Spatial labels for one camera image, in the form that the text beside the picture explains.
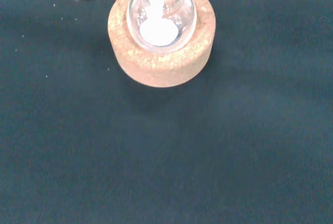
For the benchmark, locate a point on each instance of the round-bottom glass flask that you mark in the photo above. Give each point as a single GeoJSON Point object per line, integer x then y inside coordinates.
{"type": "Point", "coordinates": [161, 36]}

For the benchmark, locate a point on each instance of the black cloth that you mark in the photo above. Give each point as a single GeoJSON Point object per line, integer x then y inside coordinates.
{"type": "Point", "coordinates": [166, 156]}

